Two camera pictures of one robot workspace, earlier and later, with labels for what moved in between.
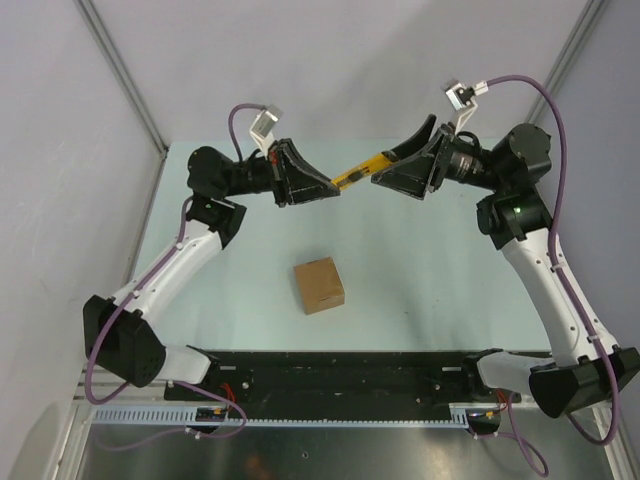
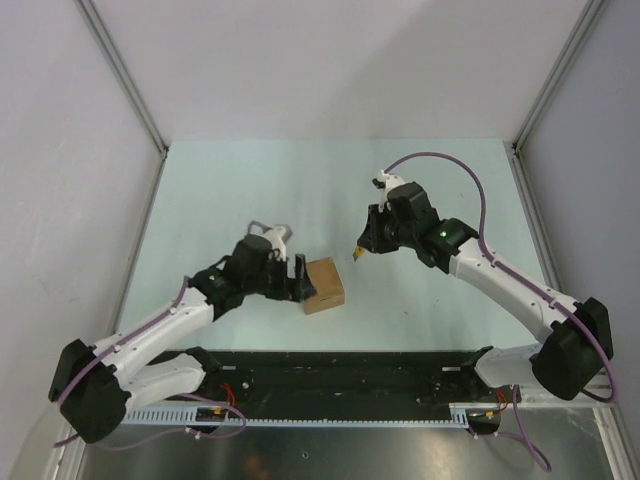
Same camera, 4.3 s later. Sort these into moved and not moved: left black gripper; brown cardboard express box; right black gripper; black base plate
Moved: left black gripper; right black gripper
Not moved: brown cardboard express box; black base plate
